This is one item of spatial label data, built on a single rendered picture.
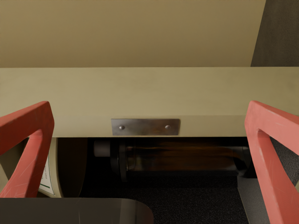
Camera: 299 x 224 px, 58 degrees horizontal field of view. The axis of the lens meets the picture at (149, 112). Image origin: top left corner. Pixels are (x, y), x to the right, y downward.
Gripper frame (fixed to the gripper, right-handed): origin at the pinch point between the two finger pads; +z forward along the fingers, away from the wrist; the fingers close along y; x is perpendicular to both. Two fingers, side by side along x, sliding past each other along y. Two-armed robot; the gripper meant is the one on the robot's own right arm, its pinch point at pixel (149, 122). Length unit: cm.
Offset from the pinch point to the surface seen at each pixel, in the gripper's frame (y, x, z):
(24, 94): 14.3, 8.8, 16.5
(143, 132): 0.6, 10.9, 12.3
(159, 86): -1.1, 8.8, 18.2
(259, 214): -18.0, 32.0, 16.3
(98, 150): 8.2, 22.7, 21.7
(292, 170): -18.0, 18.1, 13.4
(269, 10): -25, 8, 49
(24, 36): 31, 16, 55
